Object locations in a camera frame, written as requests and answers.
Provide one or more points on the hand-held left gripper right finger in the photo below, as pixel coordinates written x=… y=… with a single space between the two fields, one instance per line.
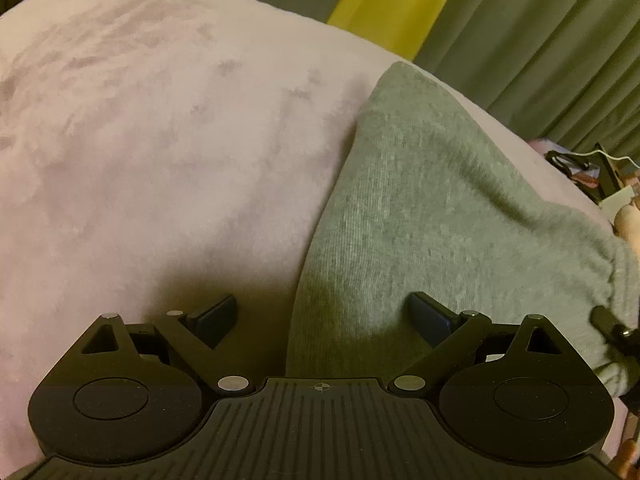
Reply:
x=428 y=318

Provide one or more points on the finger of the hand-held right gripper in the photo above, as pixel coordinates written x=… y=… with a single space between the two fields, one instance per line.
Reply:
x=612 y=326

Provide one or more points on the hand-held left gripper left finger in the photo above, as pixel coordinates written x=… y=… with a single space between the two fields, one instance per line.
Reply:
x=216 y=321

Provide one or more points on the grey pants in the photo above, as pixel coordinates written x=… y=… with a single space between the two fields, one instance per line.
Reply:
x=430 y=200

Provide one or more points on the beige rounded object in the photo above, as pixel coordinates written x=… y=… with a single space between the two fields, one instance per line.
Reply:
x=629 y=224

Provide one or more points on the white paper sheet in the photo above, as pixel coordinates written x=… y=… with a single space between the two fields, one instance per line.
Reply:
x=617 y=202

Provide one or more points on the pink fleece blanket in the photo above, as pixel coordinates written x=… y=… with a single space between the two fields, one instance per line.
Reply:
x=150 y=135

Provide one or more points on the green curtain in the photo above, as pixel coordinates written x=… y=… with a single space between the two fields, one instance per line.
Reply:
x=540 y=35

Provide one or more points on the yellow cloth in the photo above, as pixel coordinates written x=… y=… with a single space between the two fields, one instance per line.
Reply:
x=395 y=0

